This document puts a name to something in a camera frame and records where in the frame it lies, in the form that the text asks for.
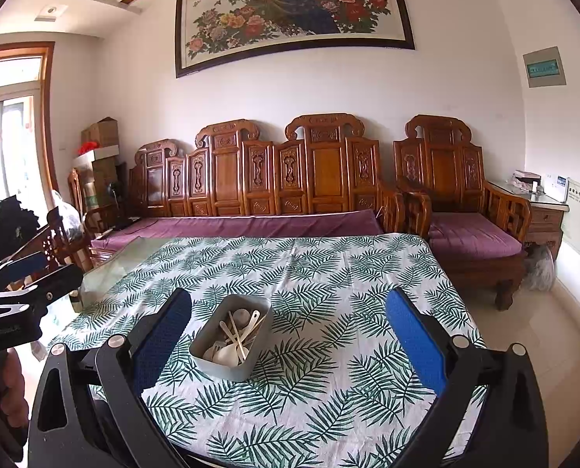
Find white tabletop device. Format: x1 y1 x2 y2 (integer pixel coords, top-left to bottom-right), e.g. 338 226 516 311
543 173 569 203

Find purple armchair cushion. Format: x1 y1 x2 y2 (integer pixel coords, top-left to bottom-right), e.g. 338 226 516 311
429 212 523 258

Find framed peacock flower painting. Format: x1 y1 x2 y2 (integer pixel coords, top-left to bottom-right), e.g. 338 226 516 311
175 0 416 79

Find white plastic fork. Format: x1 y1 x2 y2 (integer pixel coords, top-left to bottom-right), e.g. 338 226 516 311
243 311 266 347

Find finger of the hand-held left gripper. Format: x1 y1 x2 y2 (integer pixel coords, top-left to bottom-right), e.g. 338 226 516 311
0 250 51 293
0 264 83 305

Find wooden side table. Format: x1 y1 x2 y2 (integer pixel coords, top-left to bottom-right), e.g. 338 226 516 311
487 180 569 259

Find purple sofa cushion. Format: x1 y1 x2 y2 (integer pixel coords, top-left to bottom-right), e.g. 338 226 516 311
91 209 385 254

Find pile of black clothes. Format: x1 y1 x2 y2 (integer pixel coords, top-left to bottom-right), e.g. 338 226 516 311
0 195 39 259

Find wooden lattice chair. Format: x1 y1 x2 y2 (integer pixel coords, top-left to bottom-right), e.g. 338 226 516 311
0 207 93 274

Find white box with red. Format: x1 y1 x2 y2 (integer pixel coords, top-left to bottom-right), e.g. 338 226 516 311
73 145 120 161

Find carved wooden armchair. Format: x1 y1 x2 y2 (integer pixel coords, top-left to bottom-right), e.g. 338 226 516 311
393 115 533 312

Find leaf print tablecloth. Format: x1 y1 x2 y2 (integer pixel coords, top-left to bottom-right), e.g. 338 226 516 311
46 233 490 468

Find person's left hand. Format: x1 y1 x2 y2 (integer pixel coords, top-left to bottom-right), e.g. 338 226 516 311
0 348 30 420

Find large brown cardboard box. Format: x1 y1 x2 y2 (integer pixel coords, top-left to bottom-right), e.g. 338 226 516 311
92 158 127 206

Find clear plastic bag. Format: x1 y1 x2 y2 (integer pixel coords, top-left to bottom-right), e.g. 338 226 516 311
524 244 556 293

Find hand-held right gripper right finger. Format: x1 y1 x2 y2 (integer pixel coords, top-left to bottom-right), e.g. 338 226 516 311
385 287 549 468

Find carved wooden sofa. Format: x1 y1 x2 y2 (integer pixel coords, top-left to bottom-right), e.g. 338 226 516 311
128 113 406 235

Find white plastic bag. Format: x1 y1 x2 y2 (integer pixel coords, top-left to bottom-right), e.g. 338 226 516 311
51 190 86 235

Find beige chopstick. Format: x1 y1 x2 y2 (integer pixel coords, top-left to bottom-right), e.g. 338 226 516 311
227 311 250 359

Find grey wall box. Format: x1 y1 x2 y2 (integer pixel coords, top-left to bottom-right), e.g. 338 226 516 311
522 48 566 89

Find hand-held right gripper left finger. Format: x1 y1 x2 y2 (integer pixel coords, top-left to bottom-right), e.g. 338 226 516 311
29 287 193 468

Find grey metal tray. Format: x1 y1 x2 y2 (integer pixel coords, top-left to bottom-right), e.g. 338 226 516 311
189 294 274 382

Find wood framed glass door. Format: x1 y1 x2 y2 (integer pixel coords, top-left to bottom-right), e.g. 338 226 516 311
0 41 57 206

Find ceiling light fixture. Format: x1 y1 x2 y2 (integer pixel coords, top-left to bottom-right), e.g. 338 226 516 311
34 5 69 23

